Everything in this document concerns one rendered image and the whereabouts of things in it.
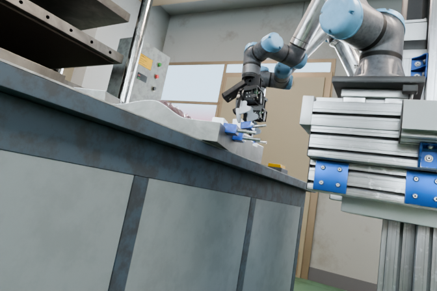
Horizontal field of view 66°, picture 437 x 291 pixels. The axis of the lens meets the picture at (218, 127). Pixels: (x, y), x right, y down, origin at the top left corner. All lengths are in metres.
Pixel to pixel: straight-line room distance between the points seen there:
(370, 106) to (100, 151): 0.70
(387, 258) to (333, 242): 2.45
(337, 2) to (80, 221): 0.84
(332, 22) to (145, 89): 1.34
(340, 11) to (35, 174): 0.82
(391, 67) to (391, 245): 0.54
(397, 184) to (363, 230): 2.62
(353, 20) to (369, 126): 0.28
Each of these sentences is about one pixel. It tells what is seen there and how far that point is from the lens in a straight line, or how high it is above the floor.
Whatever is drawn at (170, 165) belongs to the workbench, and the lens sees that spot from 0.90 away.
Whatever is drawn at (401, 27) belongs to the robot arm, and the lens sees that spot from 1.13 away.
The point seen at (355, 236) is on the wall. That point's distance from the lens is 3.61.
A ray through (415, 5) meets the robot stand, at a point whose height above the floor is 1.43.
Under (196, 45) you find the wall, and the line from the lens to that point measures 4.79.
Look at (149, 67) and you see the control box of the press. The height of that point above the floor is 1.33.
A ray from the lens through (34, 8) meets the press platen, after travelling 1.66.
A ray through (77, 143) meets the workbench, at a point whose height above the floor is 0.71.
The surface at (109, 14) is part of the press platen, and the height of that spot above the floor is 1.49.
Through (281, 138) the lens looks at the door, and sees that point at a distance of 3.78.
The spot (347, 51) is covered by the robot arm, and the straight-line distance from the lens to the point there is 1.74.
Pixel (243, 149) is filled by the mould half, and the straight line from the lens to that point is 1.28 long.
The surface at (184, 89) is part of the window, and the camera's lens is 4.57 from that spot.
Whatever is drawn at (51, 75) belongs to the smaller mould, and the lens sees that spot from 0.86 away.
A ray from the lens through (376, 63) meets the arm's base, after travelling 1.04.
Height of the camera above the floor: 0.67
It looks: 11 degrees up
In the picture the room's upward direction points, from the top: 10 degrees clockwise
